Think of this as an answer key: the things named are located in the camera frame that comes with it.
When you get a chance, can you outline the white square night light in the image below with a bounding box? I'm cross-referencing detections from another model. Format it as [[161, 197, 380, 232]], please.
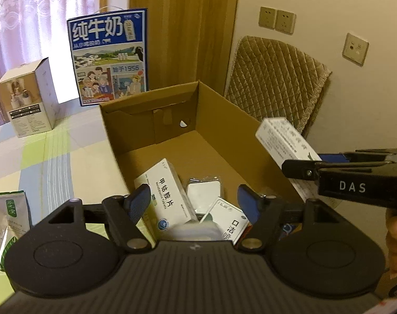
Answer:
[[185, 177, 223, 218]]

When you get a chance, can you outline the desktop with checked tablecloth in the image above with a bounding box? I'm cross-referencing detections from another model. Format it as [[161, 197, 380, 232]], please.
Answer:
[[0, 105, 134, 269]]

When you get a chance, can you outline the silver green leaf pouch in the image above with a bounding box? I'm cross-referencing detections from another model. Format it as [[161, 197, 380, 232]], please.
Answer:
[[0, 190, 34, 272]]

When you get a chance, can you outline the wooden door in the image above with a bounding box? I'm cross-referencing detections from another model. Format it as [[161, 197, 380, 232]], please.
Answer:
[[129, 0, 241, 97]]

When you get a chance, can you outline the small white teal box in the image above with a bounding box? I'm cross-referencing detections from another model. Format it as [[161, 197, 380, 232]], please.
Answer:
[[198, 197, 250, 244]]

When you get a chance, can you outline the quilted brown chair cushion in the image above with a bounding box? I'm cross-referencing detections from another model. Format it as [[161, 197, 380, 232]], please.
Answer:
[[224, 35, 332, 138]]

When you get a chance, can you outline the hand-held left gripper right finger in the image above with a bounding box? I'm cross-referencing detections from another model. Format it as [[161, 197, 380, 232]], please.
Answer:
[[237, 185, 350, 253]]

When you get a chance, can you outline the pink lace curtain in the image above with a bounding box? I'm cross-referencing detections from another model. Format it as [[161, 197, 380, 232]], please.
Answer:
[[0, 0, 130, 131]]

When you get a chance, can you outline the white product carton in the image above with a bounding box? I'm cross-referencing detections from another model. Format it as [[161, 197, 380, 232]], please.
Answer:
[[0, 57, 61, 138]]

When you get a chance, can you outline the blue illustrated milk carton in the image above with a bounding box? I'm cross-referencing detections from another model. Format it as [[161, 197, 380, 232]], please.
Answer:
[[67, 7, 149, 108]]

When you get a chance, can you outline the green print medicine box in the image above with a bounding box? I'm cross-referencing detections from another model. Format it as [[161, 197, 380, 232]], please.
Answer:
[[255, 117, 322, 203]]

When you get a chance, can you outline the beige round-port wall socket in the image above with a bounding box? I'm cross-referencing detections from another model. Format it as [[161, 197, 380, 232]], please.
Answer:
[[342, 33, 369, 66]]

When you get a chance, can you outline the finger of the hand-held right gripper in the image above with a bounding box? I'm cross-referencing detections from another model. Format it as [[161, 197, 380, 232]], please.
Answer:
[[318, 149, 397, 164], [282, 160, 333, 181]]

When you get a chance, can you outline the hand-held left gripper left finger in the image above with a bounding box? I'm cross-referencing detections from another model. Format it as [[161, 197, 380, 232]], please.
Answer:
[[31, 184, 151, 252]]

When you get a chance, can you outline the cardboard box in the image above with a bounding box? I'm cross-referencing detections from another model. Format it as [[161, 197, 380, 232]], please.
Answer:
[[99, 80, 320, 246]]

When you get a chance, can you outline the long white medicine box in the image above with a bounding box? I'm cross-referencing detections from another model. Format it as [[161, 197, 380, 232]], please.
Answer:
[[134, 159, 199, 233]]

